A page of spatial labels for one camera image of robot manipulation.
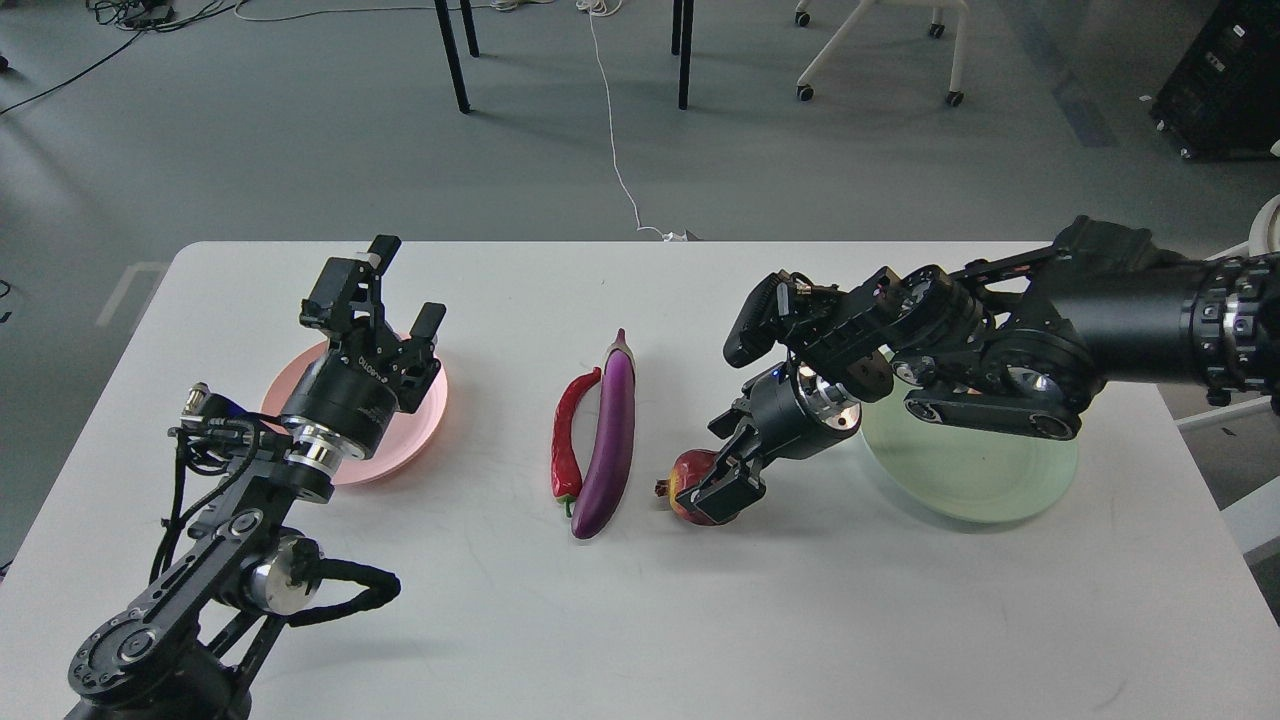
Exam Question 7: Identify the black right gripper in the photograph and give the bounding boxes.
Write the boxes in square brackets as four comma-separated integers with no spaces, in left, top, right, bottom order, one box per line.
[677,370,861,521]

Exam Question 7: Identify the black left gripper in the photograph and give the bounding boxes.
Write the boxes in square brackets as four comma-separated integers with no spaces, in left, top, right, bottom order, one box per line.
[280,234,447,460]

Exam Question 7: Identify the red pomegranate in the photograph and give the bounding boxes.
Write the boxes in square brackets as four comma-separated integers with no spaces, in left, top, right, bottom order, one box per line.
[654,448,717,527]

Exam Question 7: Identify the purple eggplant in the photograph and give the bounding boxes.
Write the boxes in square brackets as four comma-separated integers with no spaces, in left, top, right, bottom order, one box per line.
[571,329,636,541]

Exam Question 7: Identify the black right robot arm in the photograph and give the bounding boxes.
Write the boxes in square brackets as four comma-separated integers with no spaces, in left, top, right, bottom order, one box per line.
[666,217,1277,525]

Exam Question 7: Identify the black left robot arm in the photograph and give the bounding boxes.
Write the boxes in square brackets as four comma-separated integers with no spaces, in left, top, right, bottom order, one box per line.
[67,234,445,719]

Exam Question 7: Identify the pink plate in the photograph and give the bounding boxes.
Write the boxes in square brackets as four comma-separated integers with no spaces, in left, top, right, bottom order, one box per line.
[260,341,448,486]

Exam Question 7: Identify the red chili pepper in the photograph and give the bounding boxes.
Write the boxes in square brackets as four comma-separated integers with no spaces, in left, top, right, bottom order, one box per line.
[550,366,603,518]

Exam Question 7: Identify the light green plate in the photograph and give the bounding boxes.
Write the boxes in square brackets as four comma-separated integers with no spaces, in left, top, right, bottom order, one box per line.
[860,382,1079,524]

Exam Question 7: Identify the white rolling chair base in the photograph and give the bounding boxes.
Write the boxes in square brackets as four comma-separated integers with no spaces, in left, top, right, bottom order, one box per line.
[794,0,972,108]

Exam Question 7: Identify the black table legs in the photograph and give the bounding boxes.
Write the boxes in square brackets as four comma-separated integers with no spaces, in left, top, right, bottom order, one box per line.
[433,0,695,114]

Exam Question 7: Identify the black equipment case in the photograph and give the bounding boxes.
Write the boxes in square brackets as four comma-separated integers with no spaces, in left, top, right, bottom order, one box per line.
[1149,1,1279,161]

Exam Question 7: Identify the white cable on floor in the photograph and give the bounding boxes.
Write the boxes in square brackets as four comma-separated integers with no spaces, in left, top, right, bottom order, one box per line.
[236,0,691,243]

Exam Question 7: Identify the black cables on floor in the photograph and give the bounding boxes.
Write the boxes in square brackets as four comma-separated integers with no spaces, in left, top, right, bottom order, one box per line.
[0,0,241,117]

